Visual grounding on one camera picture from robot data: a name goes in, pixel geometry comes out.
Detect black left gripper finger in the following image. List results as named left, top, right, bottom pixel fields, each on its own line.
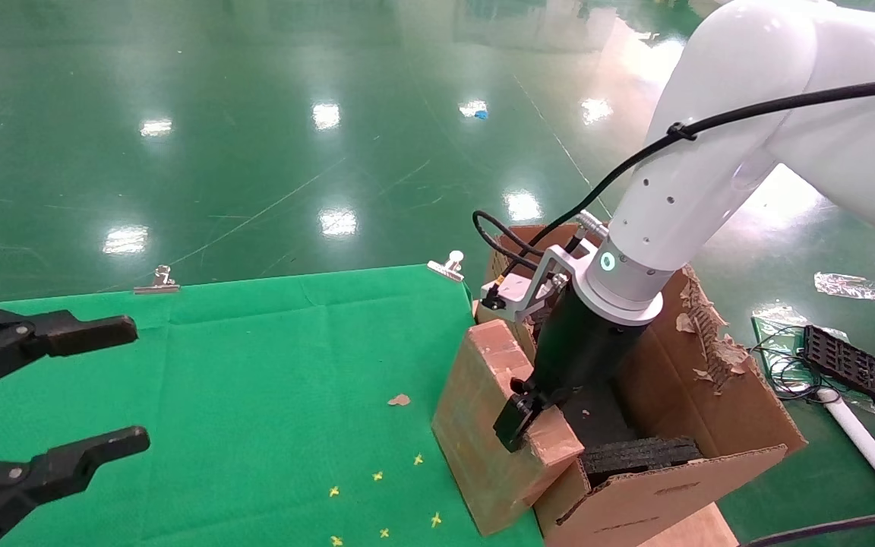
left=0, top=306, right=139, bottom=403
left=0, top=425, right=151, bottom=547

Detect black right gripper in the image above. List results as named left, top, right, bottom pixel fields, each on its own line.
left=493, top=285, right=647, bottom=454

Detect small brown cardboard box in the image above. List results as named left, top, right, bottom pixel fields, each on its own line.
left=431, top=319, right=584, bottom=536

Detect large open cardboard carton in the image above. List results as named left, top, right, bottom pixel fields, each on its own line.
left=483, top=223, right=809, bottom=547

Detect silver binder clip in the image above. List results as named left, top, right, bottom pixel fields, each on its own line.
left=427, top=250, right=466, bottom=283
left=134, top=265, right=180, bottom=296

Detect black foam block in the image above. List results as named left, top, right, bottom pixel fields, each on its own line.
left=559, top=380, right=704, bottom=487

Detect green table cloth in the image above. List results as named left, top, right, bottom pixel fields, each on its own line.
left=0, top=264, right=545, bottom=547

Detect clear plastic bag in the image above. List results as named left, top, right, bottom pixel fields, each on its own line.
left=750, top=304, right=810, bottom=337

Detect black plastic grid tray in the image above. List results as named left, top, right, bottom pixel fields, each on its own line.
left=801, top=324, right=875, bottom=416

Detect clear plastic wrapper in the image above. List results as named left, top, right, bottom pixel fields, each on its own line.
left=814, top=271, right=875, bottom=302

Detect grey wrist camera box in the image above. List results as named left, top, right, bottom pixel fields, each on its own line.
left=481, top=273, right=543, bottom=323

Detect grey metal camera bracket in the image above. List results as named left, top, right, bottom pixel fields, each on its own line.
left=532, top=242, right=599, bottom=308

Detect thin tangled wires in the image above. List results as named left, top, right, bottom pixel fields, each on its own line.
left=749, top=323, right=826, bottom=402

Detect long black cable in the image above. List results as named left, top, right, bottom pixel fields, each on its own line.
left=741, top=506, right=875, bottom=547

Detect white metal frame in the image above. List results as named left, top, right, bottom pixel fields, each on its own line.
left=817, top=389, right=875, bottom=529

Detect thick black sleeved cable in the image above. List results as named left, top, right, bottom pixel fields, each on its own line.
left=473, top=76, right=875, bottom=278

